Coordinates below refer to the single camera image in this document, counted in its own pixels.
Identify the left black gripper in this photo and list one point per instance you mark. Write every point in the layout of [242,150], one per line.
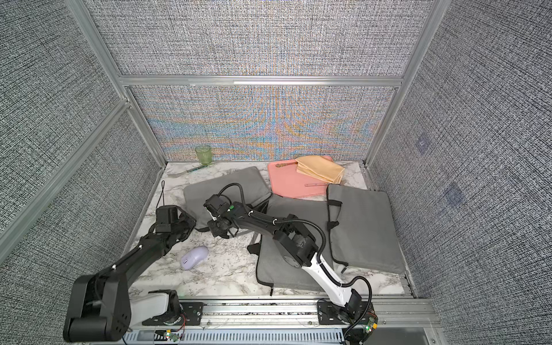
[192,221]

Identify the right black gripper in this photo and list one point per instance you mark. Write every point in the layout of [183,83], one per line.
[211,226]

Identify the lilac computer mouse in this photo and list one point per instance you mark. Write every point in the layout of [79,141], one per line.
[194,257]

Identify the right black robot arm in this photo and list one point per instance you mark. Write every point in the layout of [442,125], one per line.
[339,292]

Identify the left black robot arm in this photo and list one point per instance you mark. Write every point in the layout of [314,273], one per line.
[100,309]

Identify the pink laptop sleeve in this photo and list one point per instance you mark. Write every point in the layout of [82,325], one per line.
[285,181]

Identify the green pen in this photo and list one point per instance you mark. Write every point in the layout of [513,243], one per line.
[185,172]

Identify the green glass cup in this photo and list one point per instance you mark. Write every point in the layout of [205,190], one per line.
[204,154]

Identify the folded yellow cloth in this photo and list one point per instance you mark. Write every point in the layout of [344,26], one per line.
[320,168]

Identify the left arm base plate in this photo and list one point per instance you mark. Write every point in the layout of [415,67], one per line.
[190,314]

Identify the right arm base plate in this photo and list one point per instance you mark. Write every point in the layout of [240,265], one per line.
[330,314]

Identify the aluminium front rail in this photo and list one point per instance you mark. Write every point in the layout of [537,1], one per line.
[293,320]

